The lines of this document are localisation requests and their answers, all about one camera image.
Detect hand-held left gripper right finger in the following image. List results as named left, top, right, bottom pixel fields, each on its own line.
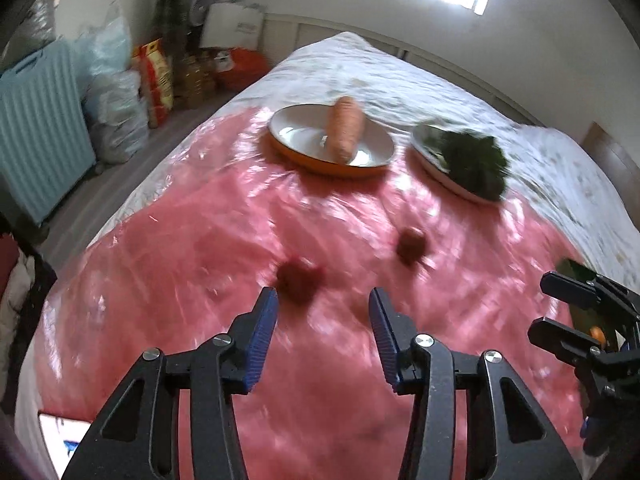
left=368, top=287, right=583, bottom=480

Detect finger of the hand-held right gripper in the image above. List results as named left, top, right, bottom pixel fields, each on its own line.
left=528, top=317, right=622, bottom=368
left=541, top=271, right=640, bottom=333

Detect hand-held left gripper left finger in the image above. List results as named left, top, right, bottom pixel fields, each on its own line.
left=62, top=287, right=279, bottom=480

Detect green rectangular tray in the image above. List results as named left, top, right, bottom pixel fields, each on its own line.
left=554, top=258, right=631, bottom=351

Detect dark red plum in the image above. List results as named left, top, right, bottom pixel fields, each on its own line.
left=277, top=258, right=323, bottom=307
left=396, top=227, right=427, bottom=266

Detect pink plastic sheet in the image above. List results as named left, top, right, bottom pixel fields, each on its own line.
left=42, top=105, right=601, bottom=480

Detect wooden headboard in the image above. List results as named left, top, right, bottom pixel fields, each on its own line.
left=580, top=121, right=640, bottom=211

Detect green leafy vegetable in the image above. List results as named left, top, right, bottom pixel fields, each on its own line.
left=425, top=120, right=511, bottom=200

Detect white plate green rim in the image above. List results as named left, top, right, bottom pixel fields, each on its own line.
left=410, top=124, right=503, bottom=205

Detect orange rimmed plate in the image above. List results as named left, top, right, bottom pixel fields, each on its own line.
left=267, top=104, right=396, bottom=177

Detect carrot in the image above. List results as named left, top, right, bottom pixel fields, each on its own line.
left=325, top=96, right=364, bottom=162

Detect smartphone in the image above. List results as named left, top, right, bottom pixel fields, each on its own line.
left=39, top=411, right=93, bottom=478

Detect white cloth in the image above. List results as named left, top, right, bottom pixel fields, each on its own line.
left=0, top=255, right=38, bottom=361

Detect clear stuffed plastic bag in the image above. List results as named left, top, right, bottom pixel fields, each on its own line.
left=82, top=70, right=151, bottom=163

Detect red cloth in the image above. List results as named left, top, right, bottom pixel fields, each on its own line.
left=0, top=232, right=21, bottom=301

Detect yellow oil bottles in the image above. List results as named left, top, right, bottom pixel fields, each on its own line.
left=175, top=50, right=221, bottom=111

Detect red box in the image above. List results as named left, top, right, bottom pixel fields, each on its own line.
left=220, top=47, right=271, bottom=92

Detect orange snack bag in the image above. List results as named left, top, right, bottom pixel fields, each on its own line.
left=131, top=38, right=174, bottom=128

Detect light blue ribbed suitcase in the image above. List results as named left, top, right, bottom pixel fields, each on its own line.
left=0, top=39, right=97, bottom=226

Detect white paper shopping bag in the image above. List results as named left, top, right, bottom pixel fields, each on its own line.
left=201, top=2, right=266, bottom=51

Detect pale blue plastic bag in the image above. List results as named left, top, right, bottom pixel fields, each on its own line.
left=80, top=15, right=133, bottom=91

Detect small white fan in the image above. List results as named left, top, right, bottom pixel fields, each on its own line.
left=187, top=0, right=213, bottom=28

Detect plaid hanging garment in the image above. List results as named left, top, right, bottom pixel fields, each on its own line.
left=155, top=0, right=191, bottom=56

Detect silver foil bag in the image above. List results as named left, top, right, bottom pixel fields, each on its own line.
left=20, top=0, right=58, bottom=58

